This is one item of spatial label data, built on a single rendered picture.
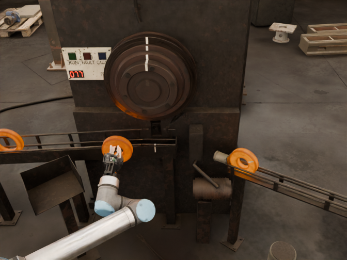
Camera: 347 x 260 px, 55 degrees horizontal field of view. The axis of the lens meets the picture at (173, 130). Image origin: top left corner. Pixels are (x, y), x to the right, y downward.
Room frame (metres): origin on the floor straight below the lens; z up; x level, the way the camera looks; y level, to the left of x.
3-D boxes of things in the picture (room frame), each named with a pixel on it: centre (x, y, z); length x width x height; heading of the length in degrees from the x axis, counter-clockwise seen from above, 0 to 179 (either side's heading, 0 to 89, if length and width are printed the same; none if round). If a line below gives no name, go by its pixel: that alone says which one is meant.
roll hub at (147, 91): (1.42, 0.11, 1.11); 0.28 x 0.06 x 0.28; 86
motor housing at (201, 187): (1.36, -0.21, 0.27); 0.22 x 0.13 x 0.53; 86
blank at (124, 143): (1.31, 0.29, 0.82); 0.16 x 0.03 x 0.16; 85
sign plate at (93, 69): (1.65, 0.44, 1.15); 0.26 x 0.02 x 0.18; 86
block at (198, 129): (1.51, -0.13, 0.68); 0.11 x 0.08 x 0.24; 176
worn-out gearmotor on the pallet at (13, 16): (5.59, 2.57, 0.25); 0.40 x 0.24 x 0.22; 176
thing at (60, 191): (1.26, 0.65, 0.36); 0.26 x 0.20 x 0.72; 121
